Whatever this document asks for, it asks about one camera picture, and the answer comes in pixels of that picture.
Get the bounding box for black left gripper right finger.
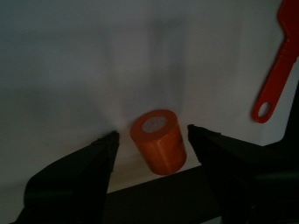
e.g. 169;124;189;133
187;123;299;224

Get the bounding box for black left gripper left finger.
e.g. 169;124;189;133
11;130;121;224

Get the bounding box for orange toy carrot bottom piece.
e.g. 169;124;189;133
130;108;189;176

